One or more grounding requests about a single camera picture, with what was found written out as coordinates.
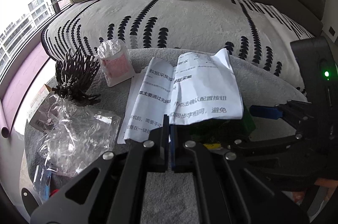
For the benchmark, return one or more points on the clear crumpled plastic bag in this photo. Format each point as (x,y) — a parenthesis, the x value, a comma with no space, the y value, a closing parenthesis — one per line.
(75,136)

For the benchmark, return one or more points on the white medicine box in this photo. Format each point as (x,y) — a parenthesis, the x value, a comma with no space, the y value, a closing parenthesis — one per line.
(39,108)

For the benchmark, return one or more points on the green snack wrapper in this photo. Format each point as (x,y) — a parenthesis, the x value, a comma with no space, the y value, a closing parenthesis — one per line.
(217,133)

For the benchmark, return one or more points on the rolled purple yoga mat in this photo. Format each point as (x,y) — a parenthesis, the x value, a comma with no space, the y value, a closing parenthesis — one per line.
(5,132)

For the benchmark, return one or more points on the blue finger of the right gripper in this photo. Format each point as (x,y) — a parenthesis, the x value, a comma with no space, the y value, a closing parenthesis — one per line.
(265,112)

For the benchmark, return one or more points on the grey fluffy table cover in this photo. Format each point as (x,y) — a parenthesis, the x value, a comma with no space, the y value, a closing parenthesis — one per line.
(170,197)

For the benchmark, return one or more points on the white black patterned rug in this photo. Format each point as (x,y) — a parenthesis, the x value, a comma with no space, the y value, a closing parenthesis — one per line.
(254,32)

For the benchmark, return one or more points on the blue foil wrapper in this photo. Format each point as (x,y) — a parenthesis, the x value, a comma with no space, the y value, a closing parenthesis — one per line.
(41,182)

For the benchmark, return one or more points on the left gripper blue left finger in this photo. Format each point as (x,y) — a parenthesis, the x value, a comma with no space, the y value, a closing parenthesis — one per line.
(132,168)

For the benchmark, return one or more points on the grey cylinder bin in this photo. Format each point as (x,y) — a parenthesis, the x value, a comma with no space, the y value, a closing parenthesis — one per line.
(30,199)

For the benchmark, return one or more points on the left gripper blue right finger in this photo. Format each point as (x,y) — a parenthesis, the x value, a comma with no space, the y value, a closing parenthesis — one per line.
(218,195)

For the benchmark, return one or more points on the red cloth ball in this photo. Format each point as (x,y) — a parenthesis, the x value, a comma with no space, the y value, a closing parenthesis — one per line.
(54,192)

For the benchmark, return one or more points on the white printed paper sheets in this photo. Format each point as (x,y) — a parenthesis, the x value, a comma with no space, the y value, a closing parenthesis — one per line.
(199,87)

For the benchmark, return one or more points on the pink tissue pack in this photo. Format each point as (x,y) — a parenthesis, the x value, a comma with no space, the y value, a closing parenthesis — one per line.
(115,61)

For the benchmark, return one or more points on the black spiky pinecone object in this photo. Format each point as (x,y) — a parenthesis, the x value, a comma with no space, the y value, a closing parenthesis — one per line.
(74,76)

